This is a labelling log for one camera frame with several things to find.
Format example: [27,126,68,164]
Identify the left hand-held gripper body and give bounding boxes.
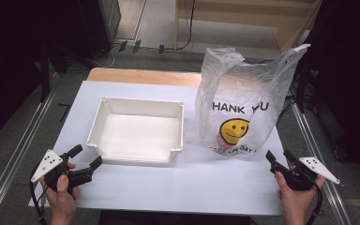
[30,149,95,193]

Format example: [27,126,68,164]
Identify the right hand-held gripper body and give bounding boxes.
[270,156,341,192]

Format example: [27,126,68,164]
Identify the clear plastic bag smiley print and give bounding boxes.
[194,43,312,158]

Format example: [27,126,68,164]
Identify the person's right hand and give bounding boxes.
[275,165,326,218]

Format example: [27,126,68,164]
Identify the person's left hand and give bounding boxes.
[39,162,82,219]

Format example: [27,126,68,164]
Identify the white plastic tray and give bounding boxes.
[85,96,186,165]

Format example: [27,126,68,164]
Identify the black metal stand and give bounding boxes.
[294,52,313,114]
[38,43,53,102]

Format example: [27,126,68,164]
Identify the white board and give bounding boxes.
[27,80,304,218]

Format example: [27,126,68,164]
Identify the wooden table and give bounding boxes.
[86,67,203,88]

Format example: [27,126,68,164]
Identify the dark cabinet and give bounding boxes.
[78,0,122,61]

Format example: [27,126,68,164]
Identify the wooden shelf unit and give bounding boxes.
[173,0,323,61]

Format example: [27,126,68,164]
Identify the metal floor rail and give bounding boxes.
[289,87,353,225]
[0,72,59,225]

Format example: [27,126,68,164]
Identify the right hand-held gripper cable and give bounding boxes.
[306,174,324,225]

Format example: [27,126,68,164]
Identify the hand-held gripper cable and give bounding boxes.
[306,174,324,225]
[28,179,49,225]

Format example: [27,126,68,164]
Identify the left hand-held gripper cable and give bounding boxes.
[28,179,49,225]

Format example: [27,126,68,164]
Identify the black floor cables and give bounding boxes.
[275,93,298,126]

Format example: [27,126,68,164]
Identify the white floor cable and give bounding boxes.
[90,45,121,68]

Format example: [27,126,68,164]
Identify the hanging black cable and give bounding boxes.
[175,0,197,52]

